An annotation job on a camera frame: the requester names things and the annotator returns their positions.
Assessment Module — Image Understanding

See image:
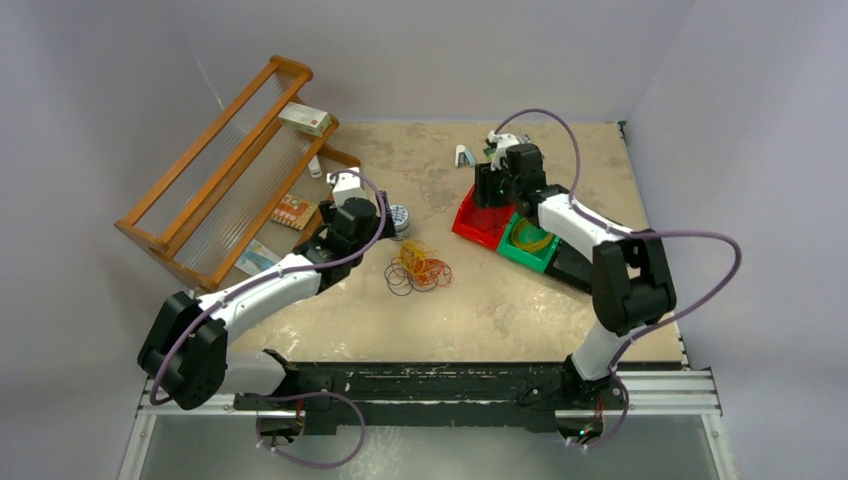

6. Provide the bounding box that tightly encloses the yellow thin cable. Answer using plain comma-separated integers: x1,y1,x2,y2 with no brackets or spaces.
400,239,439,273

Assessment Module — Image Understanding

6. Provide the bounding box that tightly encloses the purple thin cable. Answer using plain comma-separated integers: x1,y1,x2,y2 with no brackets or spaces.
385,254,425,297

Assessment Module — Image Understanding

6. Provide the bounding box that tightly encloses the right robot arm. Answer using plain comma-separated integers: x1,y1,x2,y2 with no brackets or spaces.
473,143,677,407

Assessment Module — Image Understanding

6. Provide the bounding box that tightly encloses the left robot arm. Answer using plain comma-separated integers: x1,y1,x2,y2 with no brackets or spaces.
137,191,394,410

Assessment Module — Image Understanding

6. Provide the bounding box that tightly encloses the blue white round tin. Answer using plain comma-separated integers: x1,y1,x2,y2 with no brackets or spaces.
390,204,410,241

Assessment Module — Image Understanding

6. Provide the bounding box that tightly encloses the red plastic bin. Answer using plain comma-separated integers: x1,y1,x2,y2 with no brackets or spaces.
451,186,514,251

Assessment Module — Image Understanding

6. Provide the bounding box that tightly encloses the small blue stapler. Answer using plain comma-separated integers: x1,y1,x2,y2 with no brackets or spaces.
454,144,476,168

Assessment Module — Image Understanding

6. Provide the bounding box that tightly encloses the green plastic bin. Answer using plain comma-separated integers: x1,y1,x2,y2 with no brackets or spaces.
496,214,560,273

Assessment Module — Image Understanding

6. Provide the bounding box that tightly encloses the white stapler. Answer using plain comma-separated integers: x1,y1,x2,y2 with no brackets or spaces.
307,155,323,179

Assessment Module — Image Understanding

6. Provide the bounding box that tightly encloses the orange card pack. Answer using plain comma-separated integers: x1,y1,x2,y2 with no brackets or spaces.
269,194,317,231

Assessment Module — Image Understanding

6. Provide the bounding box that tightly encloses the black plastic bin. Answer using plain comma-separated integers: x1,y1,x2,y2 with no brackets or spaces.
544,241,593,294

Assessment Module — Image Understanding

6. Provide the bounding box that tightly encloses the white red box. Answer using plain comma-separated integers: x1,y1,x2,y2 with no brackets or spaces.
278,102,332,137

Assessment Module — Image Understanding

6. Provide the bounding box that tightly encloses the blue blister pack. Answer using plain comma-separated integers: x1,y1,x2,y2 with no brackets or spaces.
234,239,281,276

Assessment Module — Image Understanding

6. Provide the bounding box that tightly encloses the wooden rack shelf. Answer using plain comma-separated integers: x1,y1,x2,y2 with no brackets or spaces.
115,56,360,292

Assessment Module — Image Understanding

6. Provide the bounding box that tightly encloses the orange thin cable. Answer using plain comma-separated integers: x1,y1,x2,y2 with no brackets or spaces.
407,254,454,293

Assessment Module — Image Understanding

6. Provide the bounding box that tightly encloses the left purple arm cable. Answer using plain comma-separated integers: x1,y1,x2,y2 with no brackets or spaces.
148,168,389,407

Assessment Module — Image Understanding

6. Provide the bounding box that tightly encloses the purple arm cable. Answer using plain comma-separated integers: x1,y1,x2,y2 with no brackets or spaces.
493,108,743,372
148,168,389,407

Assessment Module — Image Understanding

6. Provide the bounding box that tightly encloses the yellow cable coil in bin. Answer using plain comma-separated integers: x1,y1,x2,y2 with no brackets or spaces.
510,219,556,256

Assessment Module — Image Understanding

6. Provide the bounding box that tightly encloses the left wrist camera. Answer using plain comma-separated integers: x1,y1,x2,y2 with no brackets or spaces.
326,167,368,207

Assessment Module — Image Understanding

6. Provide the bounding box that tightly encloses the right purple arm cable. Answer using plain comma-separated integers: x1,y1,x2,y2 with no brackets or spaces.
493,108,743,372

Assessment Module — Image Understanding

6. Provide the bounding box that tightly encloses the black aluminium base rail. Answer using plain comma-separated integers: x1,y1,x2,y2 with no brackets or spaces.
135,360,723,439

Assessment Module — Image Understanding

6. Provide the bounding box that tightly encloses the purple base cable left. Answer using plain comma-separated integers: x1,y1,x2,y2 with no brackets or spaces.
254,389,369,470

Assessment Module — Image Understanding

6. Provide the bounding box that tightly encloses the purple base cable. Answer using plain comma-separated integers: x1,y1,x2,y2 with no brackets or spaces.
563,374,631,452
254,389,369,470

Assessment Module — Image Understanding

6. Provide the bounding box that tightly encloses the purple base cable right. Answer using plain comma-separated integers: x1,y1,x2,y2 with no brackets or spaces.
563,374,631,452

